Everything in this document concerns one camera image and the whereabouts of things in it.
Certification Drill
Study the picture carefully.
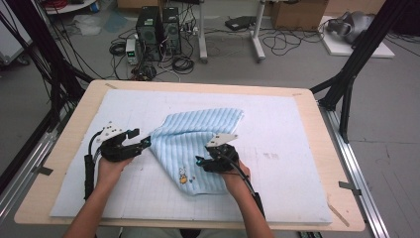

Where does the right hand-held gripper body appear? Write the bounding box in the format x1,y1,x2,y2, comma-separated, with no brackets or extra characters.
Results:
201,133,240,174

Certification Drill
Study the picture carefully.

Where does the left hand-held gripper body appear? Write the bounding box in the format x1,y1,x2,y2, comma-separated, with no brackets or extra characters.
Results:
95,121,144,163

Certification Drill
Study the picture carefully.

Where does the light blue striped towel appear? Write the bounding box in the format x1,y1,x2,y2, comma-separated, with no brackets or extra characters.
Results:
148,107,245,196

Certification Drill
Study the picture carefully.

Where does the person's left hand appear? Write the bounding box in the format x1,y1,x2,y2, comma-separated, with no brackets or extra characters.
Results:
96,158,135,192

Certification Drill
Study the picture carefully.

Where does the person's right hand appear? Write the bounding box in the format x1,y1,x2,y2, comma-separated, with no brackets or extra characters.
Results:
220,160,252,199

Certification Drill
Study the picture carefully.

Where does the white foam mat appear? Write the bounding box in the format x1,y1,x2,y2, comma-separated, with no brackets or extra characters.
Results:
49,88,334,226

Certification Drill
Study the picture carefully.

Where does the grey tape strip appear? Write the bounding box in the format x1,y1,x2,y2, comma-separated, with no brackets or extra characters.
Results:
338,180,363,196
33,166,53,177

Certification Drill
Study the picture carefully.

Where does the white bench power supply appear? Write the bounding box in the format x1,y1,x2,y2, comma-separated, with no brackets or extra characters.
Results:
125,38,140,65

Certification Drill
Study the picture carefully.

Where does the large black computer tower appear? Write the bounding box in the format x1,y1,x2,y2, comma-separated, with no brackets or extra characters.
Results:
136,6,163,62

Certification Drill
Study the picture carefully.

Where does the slim black computer tower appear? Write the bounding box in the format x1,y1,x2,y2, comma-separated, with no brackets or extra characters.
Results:
161,7,182,56

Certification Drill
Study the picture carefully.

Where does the clear plastic bag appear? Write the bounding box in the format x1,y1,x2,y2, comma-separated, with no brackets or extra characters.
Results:
72,14,103,37

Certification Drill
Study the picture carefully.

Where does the thin wooden stick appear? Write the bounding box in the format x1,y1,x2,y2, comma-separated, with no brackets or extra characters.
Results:
326,202,351,228

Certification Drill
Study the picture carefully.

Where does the black flat device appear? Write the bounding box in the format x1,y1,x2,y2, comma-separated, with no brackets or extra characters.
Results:
225,15,257,32

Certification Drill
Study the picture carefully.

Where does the white round table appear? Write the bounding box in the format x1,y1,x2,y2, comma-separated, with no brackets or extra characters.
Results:
44,0,98,16

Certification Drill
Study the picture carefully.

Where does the white floor board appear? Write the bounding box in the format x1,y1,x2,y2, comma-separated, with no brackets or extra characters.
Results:
319,15,395,60

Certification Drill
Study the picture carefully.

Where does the large cardboard box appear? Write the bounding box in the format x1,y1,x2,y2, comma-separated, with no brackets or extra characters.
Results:
270,0,330,32

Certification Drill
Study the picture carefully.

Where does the large black cable coil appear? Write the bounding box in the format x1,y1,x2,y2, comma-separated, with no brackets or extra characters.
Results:
171,56,196,75

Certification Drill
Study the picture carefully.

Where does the small black cable coil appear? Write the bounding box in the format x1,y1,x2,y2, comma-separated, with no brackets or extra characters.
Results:
108,40,127,57

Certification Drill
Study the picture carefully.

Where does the aluminium rail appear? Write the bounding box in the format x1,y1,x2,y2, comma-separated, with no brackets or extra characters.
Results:
0,108,72,226
318,102,392,238

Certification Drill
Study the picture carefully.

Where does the white desk frame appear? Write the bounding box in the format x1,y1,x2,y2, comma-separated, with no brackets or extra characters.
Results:
197,0,266,64

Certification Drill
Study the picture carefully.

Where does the black metal frame strut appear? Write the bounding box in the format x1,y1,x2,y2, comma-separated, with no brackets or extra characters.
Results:
0,0,95,133
310,0,420,144

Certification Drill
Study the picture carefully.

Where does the loose black floor cable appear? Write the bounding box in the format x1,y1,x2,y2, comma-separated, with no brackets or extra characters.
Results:
261,28,326,57

